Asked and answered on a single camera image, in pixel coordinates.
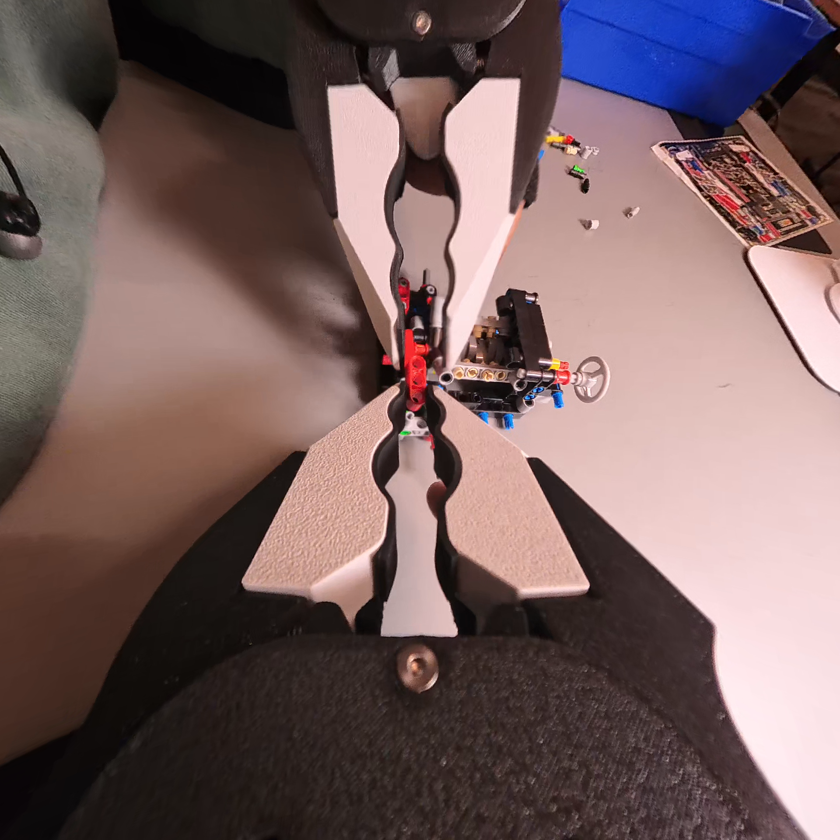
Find thin black cable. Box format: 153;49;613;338
0;144;34;217

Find colourful printed sticker sheet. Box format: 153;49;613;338
651;136;836;247

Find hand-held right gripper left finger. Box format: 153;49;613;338
241;384;403;630

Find lego engine model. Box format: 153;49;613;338
382;266;611;450

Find large blue plastic bin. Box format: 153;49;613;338
560;0;836;129

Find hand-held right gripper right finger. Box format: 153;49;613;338
428;387;591;627

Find red lego beam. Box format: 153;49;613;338
403;330;432;404

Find small black clip-on device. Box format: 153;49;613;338
0;197;43;259

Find white book stand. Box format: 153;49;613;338
747;245;840;395

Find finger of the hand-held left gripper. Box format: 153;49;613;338
441;77;526;367
326;80;409;365

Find scattered loose lego pieces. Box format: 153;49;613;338
538;128;641;231

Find person's green sweater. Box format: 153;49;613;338
0;0;120;503

